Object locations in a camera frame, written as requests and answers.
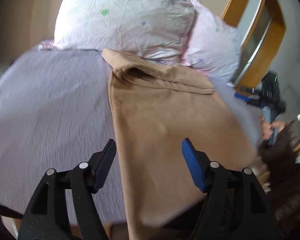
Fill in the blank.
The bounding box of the tan long-sleeve shirt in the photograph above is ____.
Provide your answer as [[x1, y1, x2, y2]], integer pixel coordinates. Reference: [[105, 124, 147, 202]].
[[102, 49, 261, 239]]

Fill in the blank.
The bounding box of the person's right hand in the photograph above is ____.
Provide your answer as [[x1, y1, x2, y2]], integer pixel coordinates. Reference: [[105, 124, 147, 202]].
[[261, 116, 286, 140]]

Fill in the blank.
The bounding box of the pink floral pillow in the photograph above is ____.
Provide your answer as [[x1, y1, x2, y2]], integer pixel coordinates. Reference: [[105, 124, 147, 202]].
[[180, 0, 241, 87]]

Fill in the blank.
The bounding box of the lavender bed sheet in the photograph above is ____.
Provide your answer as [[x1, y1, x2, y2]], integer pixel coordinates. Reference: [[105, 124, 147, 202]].
[[0, 49, 115, 214]]

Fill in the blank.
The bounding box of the white floral pillow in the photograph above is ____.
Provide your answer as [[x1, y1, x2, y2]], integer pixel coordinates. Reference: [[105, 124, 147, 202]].
[[40, 0, 195, 64]]

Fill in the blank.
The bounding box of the wooden door frame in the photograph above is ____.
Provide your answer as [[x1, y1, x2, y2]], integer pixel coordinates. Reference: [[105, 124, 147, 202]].
[[222, 0, 286, 89]]

